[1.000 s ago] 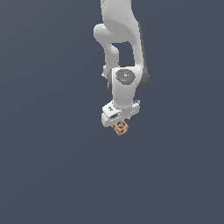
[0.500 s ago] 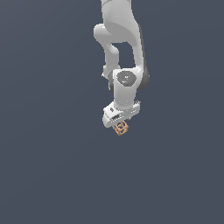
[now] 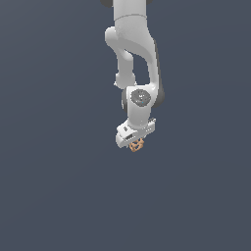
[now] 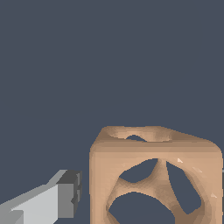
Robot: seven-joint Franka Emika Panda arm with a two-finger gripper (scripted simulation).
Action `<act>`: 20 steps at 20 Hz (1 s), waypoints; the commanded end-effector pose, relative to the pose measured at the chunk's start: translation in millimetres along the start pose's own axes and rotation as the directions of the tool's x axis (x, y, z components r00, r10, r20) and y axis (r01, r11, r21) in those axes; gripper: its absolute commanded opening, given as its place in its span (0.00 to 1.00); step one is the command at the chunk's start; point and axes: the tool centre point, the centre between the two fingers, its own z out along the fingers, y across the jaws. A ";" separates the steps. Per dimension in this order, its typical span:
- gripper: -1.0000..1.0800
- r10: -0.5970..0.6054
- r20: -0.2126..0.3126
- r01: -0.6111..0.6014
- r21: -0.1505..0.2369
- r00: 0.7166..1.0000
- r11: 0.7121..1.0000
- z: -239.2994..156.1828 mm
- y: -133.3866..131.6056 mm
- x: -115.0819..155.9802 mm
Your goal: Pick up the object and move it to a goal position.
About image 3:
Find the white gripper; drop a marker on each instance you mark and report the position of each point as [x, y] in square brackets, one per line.
[130, 132]

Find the small orange lattice object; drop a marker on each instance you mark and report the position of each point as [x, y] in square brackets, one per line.
[136, 144]

